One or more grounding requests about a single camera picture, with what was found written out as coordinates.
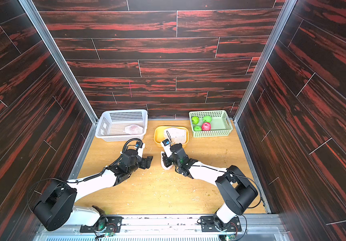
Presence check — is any green apple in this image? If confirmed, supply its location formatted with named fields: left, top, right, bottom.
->
left=191, top=116, right=200, bottom=125
left=194, top=126, right=202, bottom=132

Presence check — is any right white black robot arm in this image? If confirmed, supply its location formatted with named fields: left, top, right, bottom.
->
left=161, top=139, right=259, bottom=232

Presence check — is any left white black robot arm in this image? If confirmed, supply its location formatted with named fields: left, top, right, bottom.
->
left=31, top=149, right=153, bottom=233

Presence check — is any yellow plastic tub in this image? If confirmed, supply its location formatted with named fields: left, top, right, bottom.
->
left=154, top=126, right=189, bottom=147

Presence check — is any white plastic mesh basket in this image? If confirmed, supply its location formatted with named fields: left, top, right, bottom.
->
left=95, top=109, right=148, bottom=142

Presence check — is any green plastic mesh basket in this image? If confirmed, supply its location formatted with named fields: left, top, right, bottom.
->
left=189, top=110, right=233, bottom=138

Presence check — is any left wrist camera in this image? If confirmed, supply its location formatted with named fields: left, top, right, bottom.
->
left=135, top=142, right=145, bottom=158

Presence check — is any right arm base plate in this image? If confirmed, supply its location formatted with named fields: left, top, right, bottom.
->
left=197, top=215, right=242, bottom=233

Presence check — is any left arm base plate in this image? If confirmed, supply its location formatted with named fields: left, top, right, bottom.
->
left=80, top=216, right=123, bottom=234

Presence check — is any left aluminium frame post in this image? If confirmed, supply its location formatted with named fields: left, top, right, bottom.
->
left=19, top=0, right=99, bottom=125

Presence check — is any aluminium frame post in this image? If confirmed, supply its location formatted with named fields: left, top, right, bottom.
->
left=233, top=0, right=297, bottom=127
left=19, top=0, right=99, bottom=125

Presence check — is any front aluminium rail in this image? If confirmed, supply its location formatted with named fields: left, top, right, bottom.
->
left=34, top=214, right=292, bottom=241

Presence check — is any right aluminium frame post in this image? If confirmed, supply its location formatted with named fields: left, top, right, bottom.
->
left=233, top=0, right=297, bottom=127

